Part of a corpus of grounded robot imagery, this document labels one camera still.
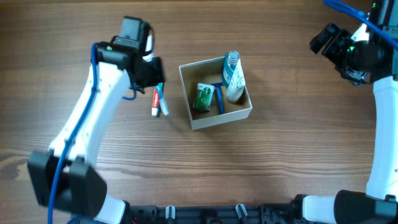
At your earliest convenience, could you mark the Colgate toothpaste tube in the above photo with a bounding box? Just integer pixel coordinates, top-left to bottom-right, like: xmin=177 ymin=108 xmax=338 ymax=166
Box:
xmin=151 ymin=88 xmax=160 ymax=117

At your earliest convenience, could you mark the blue white toothbrush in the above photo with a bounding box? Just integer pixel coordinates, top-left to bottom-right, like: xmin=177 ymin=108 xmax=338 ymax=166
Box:
xmin=155 ymin=83 xmax=169 ymax=116

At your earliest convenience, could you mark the green Dettol soap bar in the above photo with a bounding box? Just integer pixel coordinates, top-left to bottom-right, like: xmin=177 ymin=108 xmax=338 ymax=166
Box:
xmin=193 ymin=83 xmax=215 ymax=111

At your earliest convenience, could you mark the blue disposable razor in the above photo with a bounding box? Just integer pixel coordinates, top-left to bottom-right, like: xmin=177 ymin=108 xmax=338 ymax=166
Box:
xmin=212 ymin=82 xmax=224 ymax=114

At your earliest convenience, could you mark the blue mouthwash bottle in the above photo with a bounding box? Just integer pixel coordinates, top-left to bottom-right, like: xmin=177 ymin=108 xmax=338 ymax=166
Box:
xmin=222 ymin=50 xmax=240 ymax=88

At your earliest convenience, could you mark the white conditioner tube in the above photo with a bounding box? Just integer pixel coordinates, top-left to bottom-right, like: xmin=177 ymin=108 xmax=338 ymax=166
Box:
xmin=226 ymin=60 xmax=246 ymax=103

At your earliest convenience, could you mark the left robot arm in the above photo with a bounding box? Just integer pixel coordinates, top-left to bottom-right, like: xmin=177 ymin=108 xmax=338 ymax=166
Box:
xmin=27 ymin=16 xmax=165 ymax=223

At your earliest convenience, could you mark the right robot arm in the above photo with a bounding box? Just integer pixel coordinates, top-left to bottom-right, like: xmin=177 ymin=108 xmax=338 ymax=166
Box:
xmin=291 ymin=1 xmax=397 ymax=223

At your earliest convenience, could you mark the white open cardboard box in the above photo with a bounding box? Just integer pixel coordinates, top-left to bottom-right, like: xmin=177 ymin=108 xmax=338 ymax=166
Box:
xmin=179 ymin=57 xmax=252 ymax=129

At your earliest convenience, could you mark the blue left camera cable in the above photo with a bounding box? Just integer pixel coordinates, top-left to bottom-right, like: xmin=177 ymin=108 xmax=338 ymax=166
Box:
xmin=47 ymin=42 xmax=138 ymax=224

